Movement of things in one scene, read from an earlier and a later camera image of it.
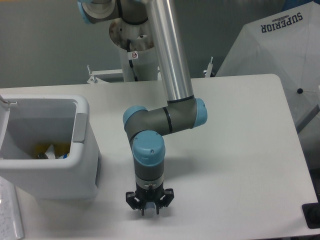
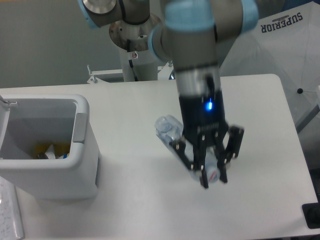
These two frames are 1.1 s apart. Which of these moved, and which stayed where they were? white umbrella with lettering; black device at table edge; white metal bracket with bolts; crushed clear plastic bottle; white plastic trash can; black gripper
Moved: black gripper; crushed clear plastic bottle
Stayed: white metal bracket with bolts; white umbrella with lettering; black device at table edge; white plastic trash can
